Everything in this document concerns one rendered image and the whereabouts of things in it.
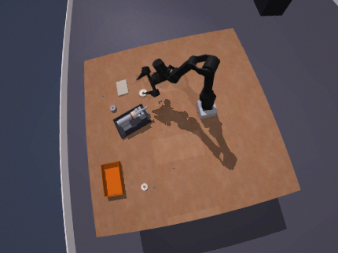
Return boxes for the orange rectangular tray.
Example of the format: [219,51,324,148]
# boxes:
[101,161,125,197]

